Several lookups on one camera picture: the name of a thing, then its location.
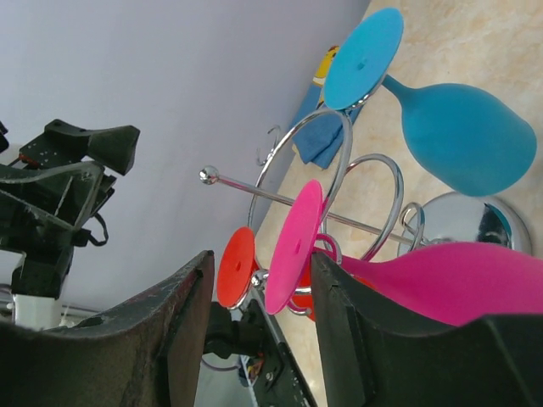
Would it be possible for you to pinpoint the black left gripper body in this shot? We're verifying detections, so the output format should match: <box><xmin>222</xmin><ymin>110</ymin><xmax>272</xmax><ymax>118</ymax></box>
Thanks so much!
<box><xmin>1</xmin><ymin>181</ymin><xmax>115</xmax><ymax>297</ymax></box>

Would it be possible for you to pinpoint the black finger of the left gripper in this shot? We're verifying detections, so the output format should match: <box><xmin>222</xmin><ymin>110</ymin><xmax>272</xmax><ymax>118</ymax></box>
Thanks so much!
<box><xmin>19</xmin><ymin>119</ymin><xmax>140</xmax><ymax>176</ymax></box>
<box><xmin>1</xmin><ymin>161</ymin><xmax>104</xmax><ymax>229</ymax></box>

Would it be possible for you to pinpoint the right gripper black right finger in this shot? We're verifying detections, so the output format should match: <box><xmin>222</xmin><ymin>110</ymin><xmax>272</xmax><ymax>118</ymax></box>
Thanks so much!
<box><xmin>311</xmin><ymin>254</ymin><xmax>542</xmax><ymax>406</ymax></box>

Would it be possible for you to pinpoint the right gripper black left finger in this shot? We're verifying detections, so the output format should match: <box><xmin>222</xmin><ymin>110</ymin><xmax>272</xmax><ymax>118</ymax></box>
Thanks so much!
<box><xmin>1</xmin><ymin>250</ymin><xmax>215</xmax><ymax>406</ymax></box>

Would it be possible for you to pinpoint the pink wine glass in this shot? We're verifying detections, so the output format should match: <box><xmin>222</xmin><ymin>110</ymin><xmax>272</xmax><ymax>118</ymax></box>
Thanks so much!
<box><xmin>265</xmin><ymin>180</ymin><xmax>542</xmax><ymax>326</ymax></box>

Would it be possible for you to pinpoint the red wine glass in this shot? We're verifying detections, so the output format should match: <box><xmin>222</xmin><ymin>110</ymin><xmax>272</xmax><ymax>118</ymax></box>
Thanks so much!
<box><xmin>216</xmin><ymin>226</ymin><xmax>318</xmax><ymax>320</ymax></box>

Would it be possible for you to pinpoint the blue wine glass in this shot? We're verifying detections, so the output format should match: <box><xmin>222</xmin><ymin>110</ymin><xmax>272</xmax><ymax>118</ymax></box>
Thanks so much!
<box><xmin>323</xmin><ymin>8</ymin><xmax>537</xmax><ymax>197</ymax></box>

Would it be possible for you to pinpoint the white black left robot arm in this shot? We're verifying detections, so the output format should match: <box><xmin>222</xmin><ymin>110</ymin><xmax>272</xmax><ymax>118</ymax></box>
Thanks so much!
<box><xmin>1</xmin><ymin>119</ymin><xmax>140</xmax><ymax>331</ymax></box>

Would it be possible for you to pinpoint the chrome wine glass rack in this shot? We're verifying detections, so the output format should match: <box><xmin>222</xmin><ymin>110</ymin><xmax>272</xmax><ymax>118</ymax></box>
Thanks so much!
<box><xmin>198</xmin><ymin>91</ymin><xmax>533</xmax><ymax>317</ymax></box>

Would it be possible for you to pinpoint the blue cloth with duck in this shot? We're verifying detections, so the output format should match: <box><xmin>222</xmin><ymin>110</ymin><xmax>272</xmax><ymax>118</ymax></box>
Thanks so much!
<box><xmin>291</xmin><ymin>45</ymin><xmax>344</xmax><ymax>170</ymax></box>

